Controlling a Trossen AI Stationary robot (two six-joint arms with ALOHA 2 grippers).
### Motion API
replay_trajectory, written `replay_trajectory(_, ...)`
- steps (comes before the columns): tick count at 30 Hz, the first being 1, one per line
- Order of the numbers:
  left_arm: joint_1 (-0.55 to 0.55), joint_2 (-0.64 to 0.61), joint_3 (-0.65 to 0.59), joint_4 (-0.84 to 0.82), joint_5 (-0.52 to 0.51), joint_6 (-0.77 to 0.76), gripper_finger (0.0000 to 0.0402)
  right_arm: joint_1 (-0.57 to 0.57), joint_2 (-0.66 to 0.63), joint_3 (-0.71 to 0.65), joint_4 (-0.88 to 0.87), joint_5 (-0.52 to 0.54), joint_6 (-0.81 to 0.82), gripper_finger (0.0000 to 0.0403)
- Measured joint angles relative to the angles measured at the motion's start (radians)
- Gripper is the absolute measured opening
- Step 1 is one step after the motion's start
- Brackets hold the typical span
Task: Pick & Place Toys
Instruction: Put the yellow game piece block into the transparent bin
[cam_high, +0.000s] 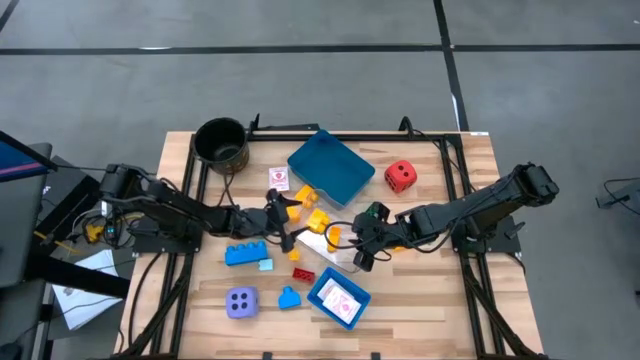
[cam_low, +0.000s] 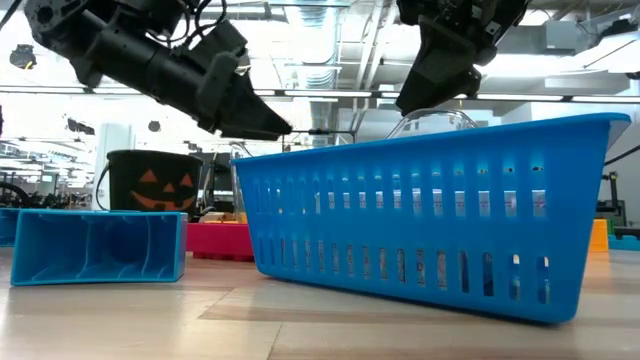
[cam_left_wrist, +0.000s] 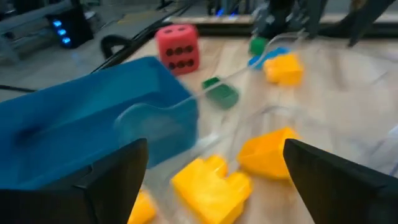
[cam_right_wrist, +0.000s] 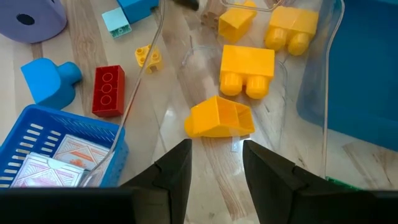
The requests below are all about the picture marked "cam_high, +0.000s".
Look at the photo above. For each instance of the red foam die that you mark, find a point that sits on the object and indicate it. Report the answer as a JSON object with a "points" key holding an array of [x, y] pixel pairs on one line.
{"points": [[400, 176]]}

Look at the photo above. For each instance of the purple foam die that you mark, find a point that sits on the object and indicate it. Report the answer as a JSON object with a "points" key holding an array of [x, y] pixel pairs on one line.
{"points": [[242, 302]]}

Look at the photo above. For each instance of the dark grey floor stand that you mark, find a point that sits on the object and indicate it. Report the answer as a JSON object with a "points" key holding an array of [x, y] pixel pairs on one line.
{"points": [[625, 196]]}

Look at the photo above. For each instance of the red white card deck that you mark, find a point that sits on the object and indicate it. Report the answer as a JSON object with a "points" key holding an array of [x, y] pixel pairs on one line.
{"points": [[278, 179], [327, 287], [342, 306]]}

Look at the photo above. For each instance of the dark green toy brick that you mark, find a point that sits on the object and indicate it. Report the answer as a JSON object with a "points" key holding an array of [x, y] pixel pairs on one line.
{"points": [[368, 213]]}

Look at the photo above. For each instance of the black side desk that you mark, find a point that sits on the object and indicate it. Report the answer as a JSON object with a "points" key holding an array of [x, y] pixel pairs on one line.
{"points": [[20, 225]]}

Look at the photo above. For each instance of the small yellow toy block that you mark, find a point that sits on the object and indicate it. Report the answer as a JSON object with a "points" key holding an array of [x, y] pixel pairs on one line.
{"points": [[294, 215]]}

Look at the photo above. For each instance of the black pumpkin face bucket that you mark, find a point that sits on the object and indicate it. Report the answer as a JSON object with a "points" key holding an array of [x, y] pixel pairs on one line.
{"points": [[220, 140]]}

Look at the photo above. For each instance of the red toy brick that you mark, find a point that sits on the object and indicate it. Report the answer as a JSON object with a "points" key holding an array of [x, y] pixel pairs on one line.
{"points": [[303, 274]]}

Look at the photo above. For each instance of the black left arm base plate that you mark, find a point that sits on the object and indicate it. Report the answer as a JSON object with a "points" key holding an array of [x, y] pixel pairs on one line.
{"points": [[165, 246]]}

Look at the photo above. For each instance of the blue one-stud toy block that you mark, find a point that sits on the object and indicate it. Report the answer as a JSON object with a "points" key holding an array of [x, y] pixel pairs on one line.
{"points": [[289, 299]]}

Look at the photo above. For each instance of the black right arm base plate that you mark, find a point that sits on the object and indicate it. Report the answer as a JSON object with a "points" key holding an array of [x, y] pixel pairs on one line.
{"points": [[500, 242]]}

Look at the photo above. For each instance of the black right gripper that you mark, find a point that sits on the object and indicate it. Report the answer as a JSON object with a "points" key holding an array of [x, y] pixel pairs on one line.
{"points": [[382, 237]]}

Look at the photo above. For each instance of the small light blue block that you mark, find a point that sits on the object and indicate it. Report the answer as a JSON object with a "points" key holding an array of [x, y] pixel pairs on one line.
{"points": [[265, 264]]}

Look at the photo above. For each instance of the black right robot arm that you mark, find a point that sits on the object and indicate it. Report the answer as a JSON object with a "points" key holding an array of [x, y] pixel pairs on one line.
{"points": [[475, 205]]}

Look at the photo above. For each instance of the blue slotted plastic basket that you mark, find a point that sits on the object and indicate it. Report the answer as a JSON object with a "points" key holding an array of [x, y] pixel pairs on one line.
{"points": [[315, 298]]}

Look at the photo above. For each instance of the big yellow stud block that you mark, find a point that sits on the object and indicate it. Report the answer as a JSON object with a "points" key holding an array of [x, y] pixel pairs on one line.
{"points": [[319, 220]]}

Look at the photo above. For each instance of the dark teal plastic bin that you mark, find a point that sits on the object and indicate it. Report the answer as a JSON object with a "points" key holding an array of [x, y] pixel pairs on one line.
{"points": [[330, 167]]}

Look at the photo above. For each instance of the yellow two-stud toy block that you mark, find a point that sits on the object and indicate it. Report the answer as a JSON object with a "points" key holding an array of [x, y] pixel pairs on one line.
{"points": [[305, 194]]}

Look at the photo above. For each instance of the white paper sheets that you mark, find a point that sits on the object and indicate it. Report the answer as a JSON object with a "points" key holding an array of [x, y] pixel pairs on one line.
{"points": [[85, 300]]}

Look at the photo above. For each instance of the small yellow square brick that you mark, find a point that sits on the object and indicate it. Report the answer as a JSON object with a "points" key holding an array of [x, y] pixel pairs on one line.
{"points": [[294, 255]]}

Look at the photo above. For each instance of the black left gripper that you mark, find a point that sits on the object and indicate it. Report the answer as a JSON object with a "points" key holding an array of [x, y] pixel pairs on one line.
{"points": [[265, 222]]}

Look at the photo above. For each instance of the yellow sloped toy block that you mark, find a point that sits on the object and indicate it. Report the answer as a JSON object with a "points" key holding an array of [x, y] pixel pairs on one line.
{"points": [[334, 240]]}

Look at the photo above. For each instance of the yellow four-stud toy block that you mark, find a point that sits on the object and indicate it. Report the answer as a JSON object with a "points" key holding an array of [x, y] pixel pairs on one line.
{"points": [[399, 248]]}

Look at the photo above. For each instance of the long blue toy block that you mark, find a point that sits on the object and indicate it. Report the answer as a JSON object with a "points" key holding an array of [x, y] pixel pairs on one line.
{"points": [[245, 254]]}

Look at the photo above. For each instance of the black monitor with blue screen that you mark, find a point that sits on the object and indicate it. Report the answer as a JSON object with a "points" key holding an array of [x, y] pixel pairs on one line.
{"points": [[20, 162]]}

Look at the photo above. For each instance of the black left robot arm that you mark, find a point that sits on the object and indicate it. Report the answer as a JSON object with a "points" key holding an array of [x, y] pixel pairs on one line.
{"points": [[175, 207]]}

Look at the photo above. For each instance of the black aluminium table frame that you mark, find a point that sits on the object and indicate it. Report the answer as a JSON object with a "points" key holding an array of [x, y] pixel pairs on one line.
{"points": [[400, 136]]}

